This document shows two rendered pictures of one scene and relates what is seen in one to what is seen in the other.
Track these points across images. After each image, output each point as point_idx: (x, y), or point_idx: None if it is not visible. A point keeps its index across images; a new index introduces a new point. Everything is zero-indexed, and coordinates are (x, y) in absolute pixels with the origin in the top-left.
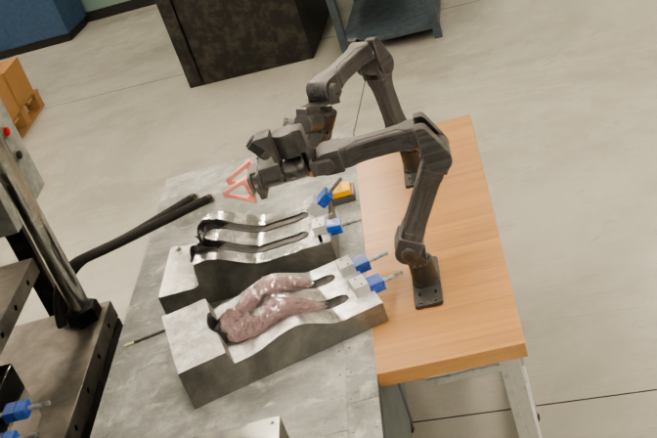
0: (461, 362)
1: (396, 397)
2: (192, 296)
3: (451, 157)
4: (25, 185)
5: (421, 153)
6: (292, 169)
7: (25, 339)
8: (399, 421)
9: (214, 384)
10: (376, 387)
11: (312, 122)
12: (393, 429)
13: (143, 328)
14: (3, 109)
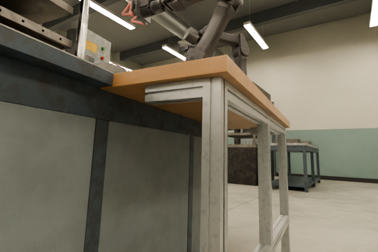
0: (170, 70)
1: (176, 224)
2: None
3: None
4: (82, 48)
5: None
6: (154, 1)
7: None
8: (164, 230)
9: None
10: (100, 67)
11: (190, 32)
12: (144, 208)
13: None
14: (108, 55)
